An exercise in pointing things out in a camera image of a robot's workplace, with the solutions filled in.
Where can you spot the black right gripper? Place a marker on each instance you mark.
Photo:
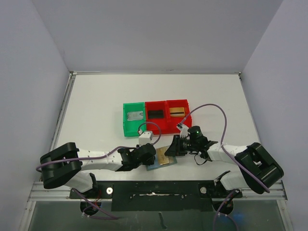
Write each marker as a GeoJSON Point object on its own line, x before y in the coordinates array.
{"type": "Point", "coordinates": [178, 145]}

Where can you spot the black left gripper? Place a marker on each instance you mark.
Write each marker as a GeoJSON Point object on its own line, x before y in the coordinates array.
{"type": "Point", "coordinates": [149, 161]}

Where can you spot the grey-green card holder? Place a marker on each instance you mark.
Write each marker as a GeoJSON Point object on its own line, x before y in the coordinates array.
{"type": "Point", "coordinates": [156, 165]}

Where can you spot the gold card from holder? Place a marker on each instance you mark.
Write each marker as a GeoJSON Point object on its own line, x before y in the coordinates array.
{"type": "Point", "coordinates": [177, 111]}

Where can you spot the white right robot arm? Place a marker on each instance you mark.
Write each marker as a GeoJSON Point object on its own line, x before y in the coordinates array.
{"type": "Point", "coordinates": [258, 169]}

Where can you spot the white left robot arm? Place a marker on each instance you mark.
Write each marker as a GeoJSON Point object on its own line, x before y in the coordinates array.
{"type": "Point", "coordinates": [68, 165]}

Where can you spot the silver VIP card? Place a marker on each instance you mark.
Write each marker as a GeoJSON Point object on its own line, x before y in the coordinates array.
{"type": "Point", "coordinates": [135, 115]}

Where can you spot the black card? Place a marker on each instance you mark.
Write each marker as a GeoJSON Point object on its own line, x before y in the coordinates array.
{"type": "Point", "coordinates": [155, 114]}

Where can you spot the red plastic bin right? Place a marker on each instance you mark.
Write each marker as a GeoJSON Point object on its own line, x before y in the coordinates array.
{"type": "Point", "coordinates": [173, 121]}

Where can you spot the red plastic bin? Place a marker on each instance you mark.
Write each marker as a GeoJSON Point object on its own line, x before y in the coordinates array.
{"type": "Point", "coordinates": [173, 121]}
{"type": "Point", "coordinates": [158, 105]}

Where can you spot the green plastic bin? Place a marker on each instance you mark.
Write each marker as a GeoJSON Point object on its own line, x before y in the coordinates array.
{"type": "Point", "coordinates": [130, 128]}

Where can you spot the red plastic bin middle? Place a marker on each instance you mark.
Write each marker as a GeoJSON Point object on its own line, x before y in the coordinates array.
{"type": "Point", "coordinates": [158, 105]}

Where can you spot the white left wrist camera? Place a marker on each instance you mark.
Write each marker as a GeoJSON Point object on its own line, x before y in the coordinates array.
{"type": "Point", "coordinates": [145, 138]}

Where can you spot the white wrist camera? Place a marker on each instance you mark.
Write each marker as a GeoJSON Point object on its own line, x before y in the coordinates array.
{"type": "Point", "coordinates": [183, 130]}
{"type": "Point", "coordinates": [145, 138]}

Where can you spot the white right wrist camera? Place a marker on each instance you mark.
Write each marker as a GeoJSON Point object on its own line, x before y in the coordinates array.
{"type": "Point", "coordinates": [183, 130]}

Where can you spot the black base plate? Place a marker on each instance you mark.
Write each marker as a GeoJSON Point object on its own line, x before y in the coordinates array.
{"type": "Point", "coordinates": [202, 195]}

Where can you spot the aluminium frame rail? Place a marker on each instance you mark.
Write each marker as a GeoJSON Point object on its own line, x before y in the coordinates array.
{"type": "Point", "coordinates": [49, 117]}

